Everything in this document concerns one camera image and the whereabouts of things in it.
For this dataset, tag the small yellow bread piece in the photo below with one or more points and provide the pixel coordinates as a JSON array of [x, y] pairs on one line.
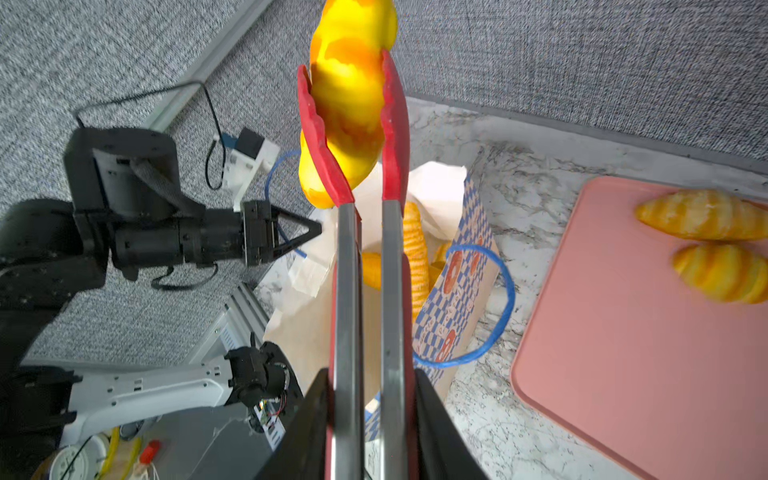
[[345, 69]]

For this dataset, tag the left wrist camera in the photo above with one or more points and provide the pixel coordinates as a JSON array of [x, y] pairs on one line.
[[248, 155]]

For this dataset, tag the checkered paper bread bag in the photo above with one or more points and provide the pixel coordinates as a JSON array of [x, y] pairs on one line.
[[454, 222]]

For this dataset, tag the red silicone kitchen tongs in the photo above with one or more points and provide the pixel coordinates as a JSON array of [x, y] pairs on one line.
[[348, 411]]

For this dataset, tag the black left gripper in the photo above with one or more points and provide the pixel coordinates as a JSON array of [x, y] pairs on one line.
[[217, 235]]

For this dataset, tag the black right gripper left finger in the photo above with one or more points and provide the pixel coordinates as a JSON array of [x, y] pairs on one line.
[[302, 452]]

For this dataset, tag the long twisted bread stick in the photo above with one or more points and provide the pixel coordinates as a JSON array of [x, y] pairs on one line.
[[415, 248]]

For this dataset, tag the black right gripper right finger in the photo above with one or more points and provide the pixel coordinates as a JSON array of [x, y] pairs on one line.
[[442, 454]]

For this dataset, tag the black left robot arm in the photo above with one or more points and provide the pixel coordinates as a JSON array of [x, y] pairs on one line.
[[127, 210]]

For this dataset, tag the white round clock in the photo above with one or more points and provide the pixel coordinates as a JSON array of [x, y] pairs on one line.
[[71, 463]]

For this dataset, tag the pink plastic tray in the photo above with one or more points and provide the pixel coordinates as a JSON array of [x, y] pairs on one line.
[[618, 351]]

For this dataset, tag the oval french bread loaf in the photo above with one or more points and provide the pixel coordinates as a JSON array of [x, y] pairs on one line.
[[372, 269]]

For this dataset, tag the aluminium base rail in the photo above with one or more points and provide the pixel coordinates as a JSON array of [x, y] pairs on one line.
[[242, 316]]

